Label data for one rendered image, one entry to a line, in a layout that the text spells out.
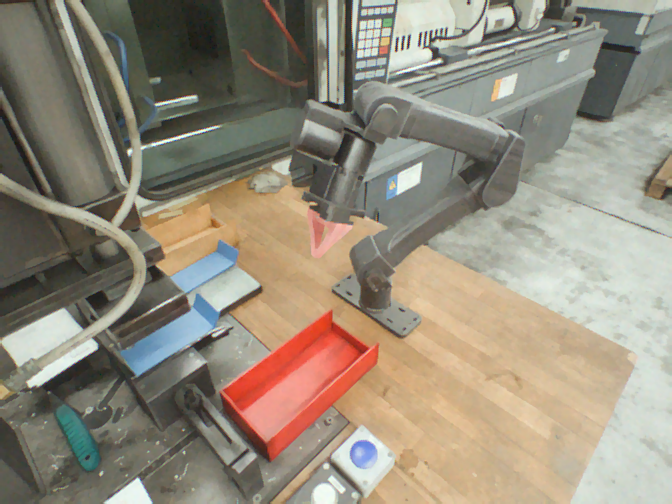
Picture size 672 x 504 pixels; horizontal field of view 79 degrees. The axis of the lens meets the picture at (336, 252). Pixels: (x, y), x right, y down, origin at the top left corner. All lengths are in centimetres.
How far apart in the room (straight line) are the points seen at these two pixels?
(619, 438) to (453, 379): 131
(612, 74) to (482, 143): 428
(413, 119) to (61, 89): 43
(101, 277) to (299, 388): 36
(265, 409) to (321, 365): 12
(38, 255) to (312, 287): 55
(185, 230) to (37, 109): 65
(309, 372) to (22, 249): 47
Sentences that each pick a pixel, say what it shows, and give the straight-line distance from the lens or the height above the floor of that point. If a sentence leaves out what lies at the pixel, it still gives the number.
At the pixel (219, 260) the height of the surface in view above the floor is 92.
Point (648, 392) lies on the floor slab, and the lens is 224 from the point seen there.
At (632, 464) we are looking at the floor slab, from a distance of 199.
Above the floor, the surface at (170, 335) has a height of 99.
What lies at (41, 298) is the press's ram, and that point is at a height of 118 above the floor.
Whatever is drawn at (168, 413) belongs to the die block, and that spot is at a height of 93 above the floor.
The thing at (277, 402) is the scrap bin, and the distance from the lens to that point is 73.
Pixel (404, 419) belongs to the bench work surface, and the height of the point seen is 90.
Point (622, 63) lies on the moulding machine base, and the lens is 494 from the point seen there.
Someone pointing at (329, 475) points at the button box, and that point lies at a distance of 64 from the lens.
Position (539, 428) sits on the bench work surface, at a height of 90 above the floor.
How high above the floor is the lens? 152
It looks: 38 degrees down
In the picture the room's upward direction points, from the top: straight up
